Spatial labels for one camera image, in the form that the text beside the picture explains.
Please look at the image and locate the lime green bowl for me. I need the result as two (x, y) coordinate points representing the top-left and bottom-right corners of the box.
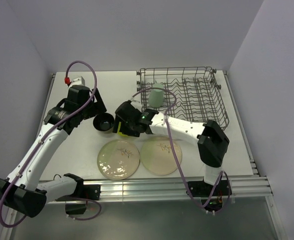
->
(117, 122), (129, 137)

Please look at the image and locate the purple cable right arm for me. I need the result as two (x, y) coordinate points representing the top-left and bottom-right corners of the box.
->
(132, 87), (234, 213)

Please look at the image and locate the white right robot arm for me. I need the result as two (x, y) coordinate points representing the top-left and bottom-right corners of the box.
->
(115, 100), (230, 195)

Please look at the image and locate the aluminium rail frame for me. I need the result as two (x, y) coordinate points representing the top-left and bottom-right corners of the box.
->
(46, 174), (274, 205)

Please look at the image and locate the pale green plastic cup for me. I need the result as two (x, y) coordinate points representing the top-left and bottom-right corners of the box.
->
(148, 83), (164, 108)

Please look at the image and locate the cream plate with branch, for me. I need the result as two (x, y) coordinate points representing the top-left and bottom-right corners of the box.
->
(140, 136), (178, 176)
(97, 139), (140, 180)

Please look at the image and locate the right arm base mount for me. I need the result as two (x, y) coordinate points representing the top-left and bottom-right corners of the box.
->
(187, 180), (232, 213)

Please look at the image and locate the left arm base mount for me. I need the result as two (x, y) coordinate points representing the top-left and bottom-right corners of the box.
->
(59, 184), (102, 217)

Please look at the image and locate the cream plate with branch, left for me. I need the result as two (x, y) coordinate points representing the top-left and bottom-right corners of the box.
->
(97, 139), (140, 180)

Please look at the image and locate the cream plate with branch, right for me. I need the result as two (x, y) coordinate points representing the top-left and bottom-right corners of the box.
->
(140, 136), (178, 176)

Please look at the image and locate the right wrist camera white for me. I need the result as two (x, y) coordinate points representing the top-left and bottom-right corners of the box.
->
(131, 99), (141, 105)

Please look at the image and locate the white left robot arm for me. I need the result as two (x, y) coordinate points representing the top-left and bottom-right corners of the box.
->
(0, 84), (106, 218)

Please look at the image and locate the black bowl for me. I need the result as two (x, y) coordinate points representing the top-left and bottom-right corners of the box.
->
(93, 112), (114, 134)

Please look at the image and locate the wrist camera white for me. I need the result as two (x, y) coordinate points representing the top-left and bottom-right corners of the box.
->
(69, 76), (86, 88)
(131, 99), (141, 105)

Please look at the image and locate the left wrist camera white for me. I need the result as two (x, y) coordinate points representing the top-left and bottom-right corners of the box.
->
(69, 76), (86, 88)

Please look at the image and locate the grey wire dish rack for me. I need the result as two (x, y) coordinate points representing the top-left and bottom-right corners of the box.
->
(136, 66), (230, 130)

